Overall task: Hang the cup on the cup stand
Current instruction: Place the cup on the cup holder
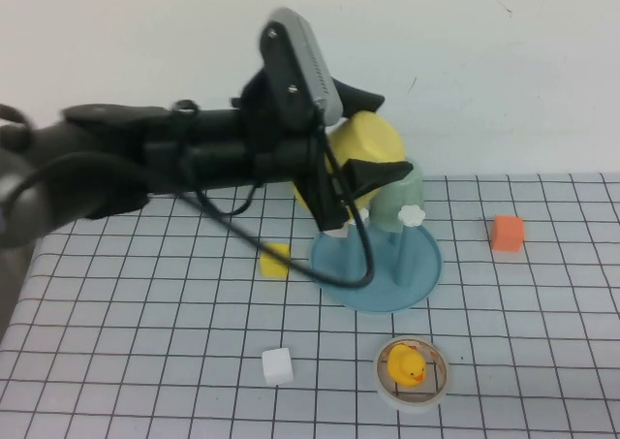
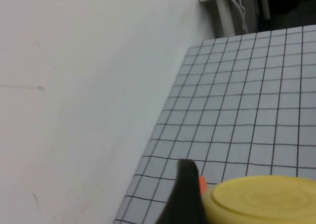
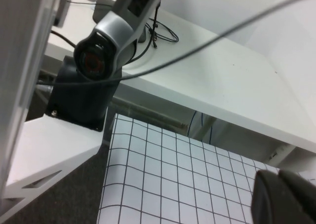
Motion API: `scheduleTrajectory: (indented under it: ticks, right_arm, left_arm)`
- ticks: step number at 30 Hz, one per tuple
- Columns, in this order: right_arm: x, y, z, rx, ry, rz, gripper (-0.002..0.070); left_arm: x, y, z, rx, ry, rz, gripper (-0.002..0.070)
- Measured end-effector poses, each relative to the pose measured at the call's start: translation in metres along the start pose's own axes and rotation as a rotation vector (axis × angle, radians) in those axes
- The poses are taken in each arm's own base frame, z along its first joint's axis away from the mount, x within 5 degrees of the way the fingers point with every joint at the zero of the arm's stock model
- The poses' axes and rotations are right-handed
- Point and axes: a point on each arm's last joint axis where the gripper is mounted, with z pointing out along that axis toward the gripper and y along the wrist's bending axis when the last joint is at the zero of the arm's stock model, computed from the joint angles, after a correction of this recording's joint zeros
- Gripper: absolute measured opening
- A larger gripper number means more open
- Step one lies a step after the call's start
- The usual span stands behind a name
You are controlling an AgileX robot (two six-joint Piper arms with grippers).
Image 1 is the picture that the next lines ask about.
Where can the blue cup stand with pegs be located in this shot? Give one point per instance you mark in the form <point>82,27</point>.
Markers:
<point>416,274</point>

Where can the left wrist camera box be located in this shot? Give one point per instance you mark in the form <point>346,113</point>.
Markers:
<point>300,66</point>

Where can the green plastic cup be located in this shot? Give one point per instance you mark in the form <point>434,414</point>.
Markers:
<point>392,206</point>

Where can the white cube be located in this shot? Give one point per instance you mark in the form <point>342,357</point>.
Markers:
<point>277,367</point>

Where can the yellow cube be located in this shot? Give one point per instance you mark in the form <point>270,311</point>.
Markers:
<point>271,268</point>

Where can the white tape roll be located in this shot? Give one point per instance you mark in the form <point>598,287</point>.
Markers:
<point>412,404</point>

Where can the yellow plastic cup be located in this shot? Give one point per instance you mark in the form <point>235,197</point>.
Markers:
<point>373,138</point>

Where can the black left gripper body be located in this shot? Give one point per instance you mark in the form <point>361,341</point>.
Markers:
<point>281,158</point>

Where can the white grid-pattern tablecloth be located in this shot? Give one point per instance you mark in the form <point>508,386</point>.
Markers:
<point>145,337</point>

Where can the yellow rubber duck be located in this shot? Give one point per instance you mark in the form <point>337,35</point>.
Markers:
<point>406,365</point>

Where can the orange cube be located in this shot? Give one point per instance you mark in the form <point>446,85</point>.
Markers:
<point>506,233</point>

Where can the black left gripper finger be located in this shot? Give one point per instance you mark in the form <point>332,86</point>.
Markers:
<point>358,101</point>
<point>375,173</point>

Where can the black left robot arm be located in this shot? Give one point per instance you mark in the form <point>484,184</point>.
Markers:
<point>97,167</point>

